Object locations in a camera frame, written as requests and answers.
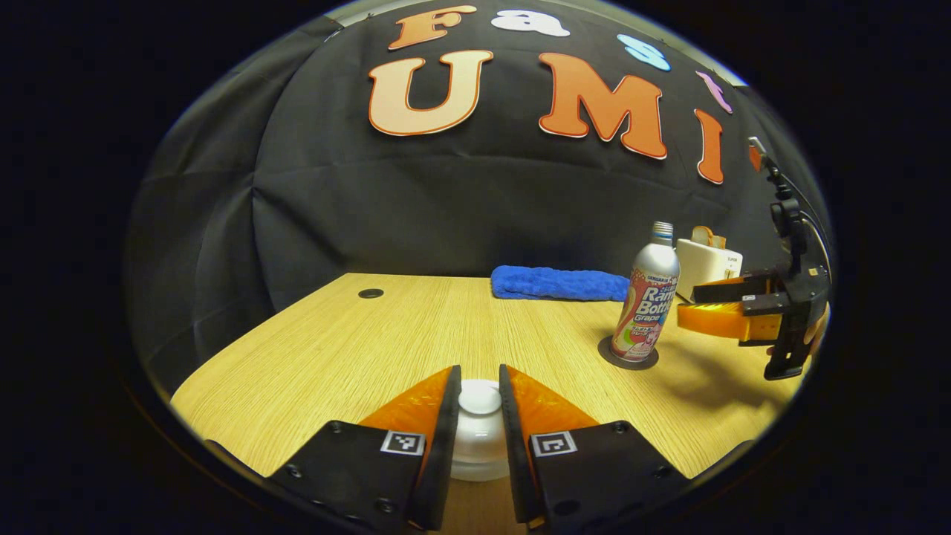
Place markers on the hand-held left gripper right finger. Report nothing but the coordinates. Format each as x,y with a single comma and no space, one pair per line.
514,461

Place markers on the dark round coaster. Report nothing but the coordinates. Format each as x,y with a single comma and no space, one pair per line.
608,358

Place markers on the black table grommet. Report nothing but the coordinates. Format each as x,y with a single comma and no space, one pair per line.
371,293

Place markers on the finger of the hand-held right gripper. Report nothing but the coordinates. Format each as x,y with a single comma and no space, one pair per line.
724,321
732,290

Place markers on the silver water bottle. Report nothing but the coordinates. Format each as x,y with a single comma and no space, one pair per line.
650,297

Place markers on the toasted bread slice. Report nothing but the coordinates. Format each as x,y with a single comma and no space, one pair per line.
720,241
702,235

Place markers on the blue rolled towel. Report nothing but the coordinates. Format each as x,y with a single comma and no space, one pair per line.
557,283

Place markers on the white toaster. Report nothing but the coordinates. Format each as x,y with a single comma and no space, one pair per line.
709,264

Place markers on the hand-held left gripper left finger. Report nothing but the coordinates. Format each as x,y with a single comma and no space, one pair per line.
444,461

